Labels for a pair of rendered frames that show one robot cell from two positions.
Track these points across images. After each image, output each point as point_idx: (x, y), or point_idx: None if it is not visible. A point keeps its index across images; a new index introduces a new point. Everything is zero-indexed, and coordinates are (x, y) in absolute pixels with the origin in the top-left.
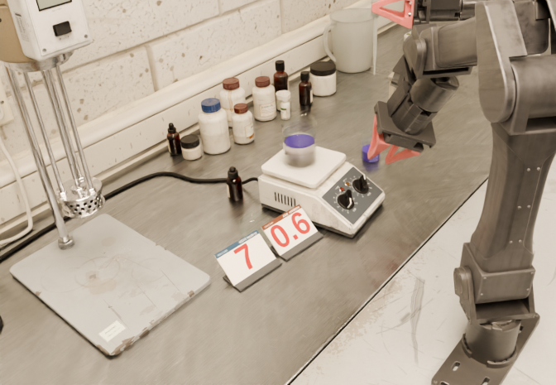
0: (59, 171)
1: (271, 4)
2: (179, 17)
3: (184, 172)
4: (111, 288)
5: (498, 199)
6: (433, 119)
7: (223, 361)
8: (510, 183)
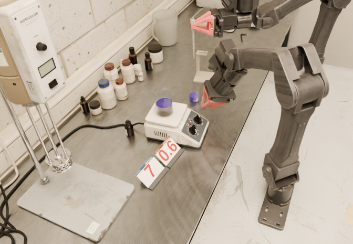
0: None
1: (120, 14)
2: (74, 33)
3: (96, 123)
4: (82, 203)
5: (285, 137)
6: None
7: (157, 231)
8: (291, 131)
